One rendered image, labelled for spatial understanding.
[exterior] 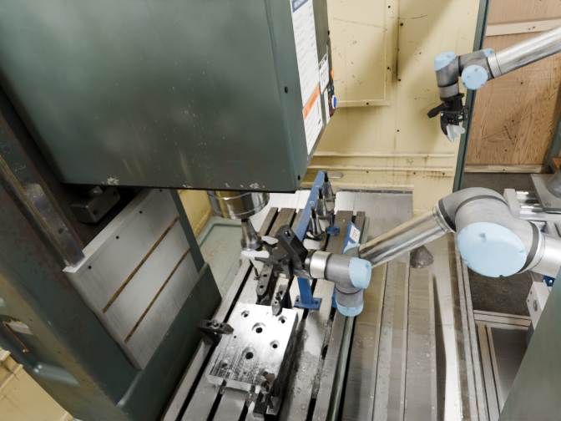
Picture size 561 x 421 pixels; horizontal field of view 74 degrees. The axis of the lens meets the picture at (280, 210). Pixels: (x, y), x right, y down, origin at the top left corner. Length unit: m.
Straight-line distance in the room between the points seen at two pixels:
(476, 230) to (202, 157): 0.59
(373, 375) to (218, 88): 1.13
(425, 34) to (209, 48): 1.22
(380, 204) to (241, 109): 1.46
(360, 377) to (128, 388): 0.82
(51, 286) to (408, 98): 1.56
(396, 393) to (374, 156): 1.10
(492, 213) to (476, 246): 0.09
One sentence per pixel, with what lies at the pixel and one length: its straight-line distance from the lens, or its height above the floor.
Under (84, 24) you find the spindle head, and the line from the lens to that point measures 0.83.
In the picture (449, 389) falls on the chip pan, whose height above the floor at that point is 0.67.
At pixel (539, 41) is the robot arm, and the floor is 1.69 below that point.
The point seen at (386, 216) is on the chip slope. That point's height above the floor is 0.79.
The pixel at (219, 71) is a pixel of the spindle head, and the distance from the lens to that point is 0.70.
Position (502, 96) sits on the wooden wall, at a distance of 3.67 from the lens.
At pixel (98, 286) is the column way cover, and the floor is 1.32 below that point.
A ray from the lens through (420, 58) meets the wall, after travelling 1.80.
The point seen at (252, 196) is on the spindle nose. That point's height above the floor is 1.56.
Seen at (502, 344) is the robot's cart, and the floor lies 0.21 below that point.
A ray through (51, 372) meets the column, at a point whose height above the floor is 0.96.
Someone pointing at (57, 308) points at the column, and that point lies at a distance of 1.22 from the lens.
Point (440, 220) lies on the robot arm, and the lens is 1.01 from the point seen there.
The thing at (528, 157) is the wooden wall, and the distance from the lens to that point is 3.97.
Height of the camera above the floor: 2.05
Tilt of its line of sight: 36 degrees down
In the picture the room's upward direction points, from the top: 11 degrees counter-clockwise
